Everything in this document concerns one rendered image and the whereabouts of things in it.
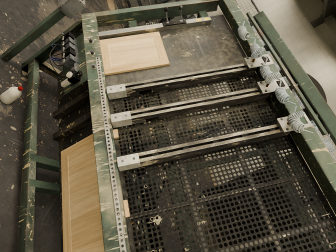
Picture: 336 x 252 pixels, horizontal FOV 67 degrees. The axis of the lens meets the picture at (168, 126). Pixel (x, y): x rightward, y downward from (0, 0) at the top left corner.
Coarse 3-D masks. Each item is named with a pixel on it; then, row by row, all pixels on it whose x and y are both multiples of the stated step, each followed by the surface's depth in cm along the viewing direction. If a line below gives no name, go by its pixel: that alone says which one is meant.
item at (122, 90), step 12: (264, 48) 169; (252, 60) 178; (192, 72) 178; (204, 72) 179; (216, 72) 179; (228, 72) 179; (240, 72) 182; (252, 72) 186; (120, 84) 172; (132, 84) 172; (144, 84) 172; (156, 84) 172; (168, 84) 175; (180, 84) 178; (192, 84) 181; (108, 96) 170; (120, 96) 173
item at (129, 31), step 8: (208, 16) 216; (152, 24) 210; (160, 24) 210; (184, 24) 212; (192, 24) 214; (200, 24) 216; (104, 32) 204; (112, 32) 204; (120, 32) 204; (128, 32) 205; (136, 32) 207; (144, 32) 209
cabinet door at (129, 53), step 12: (132, 36) 205; (144, 36) 205; (156, 36) 205; (108, 48) 197; (120, 48) 198; (132, 48) 198; (144, 48) 198; (156, 48) 198; (108, 60) 190; (120, 60) 191; (132, 60) 191; (144, 60) 191; (156, 60) 191; (108, 72) 184; (120, 72) 186
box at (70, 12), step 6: (60, 0) 196; (66, 0) 191; (72, 0) 191; (78, 0) 192; (84, 0) 201; (60, 6) 193; (66, 6) 194; (72, 6) 195; (78, 6) 196; (84, 6) 197; (66, 12) 198; (72, 12) 199
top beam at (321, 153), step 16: (224, 0) 218; (240, 16) 207; (272, 64) 180; (272, 96) 173; (288, 112) 159; (304, 128) 152; (304, 144) 150; (320, 144) 147; (320, 160) 142; (320, 176) 142
